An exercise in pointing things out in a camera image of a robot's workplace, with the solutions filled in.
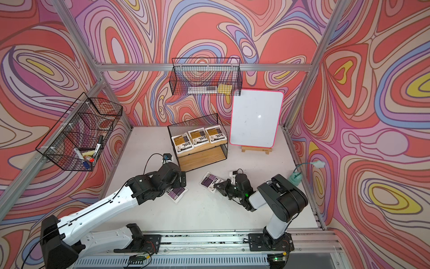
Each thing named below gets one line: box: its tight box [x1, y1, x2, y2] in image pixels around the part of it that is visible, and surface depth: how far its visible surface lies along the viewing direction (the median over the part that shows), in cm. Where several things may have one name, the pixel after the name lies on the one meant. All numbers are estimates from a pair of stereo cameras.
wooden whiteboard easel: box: [240, 145, 273, 155], surface depth 105 cm
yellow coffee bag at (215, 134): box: [204, 124, 228, 144], surface depth 93 cm
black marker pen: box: [92, 135, 104, 159], surface depth 70 cm
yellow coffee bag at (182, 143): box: [171, 132, 195, 155], surface depth 90 cm
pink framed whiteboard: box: [229, 89, 284, 149], surface depth 98 cm
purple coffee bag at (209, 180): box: [199, 171, 225, 193], surface depth 92 cm
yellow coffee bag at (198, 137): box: [187, 127, 210, 147], surface depth 93 cm
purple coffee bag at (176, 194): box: [165, 186, 189, 204], surface depth 88 cm
